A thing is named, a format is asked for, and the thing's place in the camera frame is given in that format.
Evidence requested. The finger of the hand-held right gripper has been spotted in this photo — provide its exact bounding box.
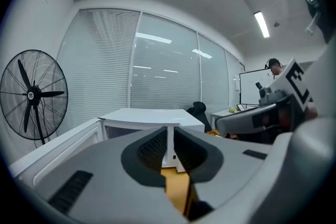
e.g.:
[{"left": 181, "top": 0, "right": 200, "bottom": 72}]
[{"left": 217, "top": 95, "right": 293, "bottom": 135}]

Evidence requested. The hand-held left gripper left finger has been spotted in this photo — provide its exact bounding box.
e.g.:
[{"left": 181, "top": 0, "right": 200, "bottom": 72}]
[{"left": 31, "top": 125, "right": 190, "bottom": 224}]

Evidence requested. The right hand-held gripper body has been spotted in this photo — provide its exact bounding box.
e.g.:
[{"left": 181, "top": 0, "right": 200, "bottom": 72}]
[{"left": 269, "top": 58, "right": 313, "bottom": 111}]

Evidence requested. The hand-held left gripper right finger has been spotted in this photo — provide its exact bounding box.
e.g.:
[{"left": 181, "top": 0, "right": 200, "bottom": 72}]
[{"left": 174, "top": 126, "right": 274, "bottom": 210}]

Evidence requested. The white microwave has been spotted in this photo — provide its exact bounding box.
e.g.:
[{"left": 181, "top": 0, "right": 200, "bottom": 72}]
[{"left": 9, "top": 108, "right": 206, "bottom": 187}]

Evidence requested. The white desk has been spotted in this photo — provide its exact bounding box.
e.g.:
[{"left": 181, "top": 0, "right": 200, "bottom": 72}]
[{"left": 211, "top": 108, "right": 260, "bottom": 129}]

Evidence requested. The whiteboard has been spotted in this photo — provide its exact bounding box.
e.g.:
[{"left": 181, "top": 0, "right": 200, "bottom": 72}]
[{"left": 239, "top": 68, "right": 277, "bottom": 106}]

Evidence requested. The black office chair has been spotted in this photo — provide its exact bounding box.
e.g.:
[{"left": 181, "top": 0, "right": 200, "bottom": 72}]
[{"left": 186, "top": 101, "right": 212, "bottom": 132}]

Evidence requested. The long ceiling light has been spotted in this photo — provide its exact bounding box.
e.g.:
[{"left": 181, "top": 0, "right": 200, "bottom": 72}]
[{"left": 254, "top": 10, "right": 271, "bottom": 39}]

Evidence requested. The black standing fan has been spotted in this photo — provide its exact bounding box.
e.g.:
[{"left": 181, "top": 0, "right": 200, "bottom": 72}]
[{"left": 0, "top": 49, "right": 69, "bottom": 145}]

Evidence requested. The small picture frame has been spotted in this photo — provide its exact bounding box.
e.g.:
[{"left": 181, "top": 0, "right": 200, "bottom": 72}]
[{"left": 236, "top": 103, "right": 259, "bottom": 112}]

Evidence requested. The grey gripper-mounted camera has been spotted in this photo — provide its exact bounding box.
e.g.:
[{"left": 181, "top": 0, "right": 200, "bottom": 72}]
[{"left": 255, "top": 82, "right": 279, "bottom": 106}]

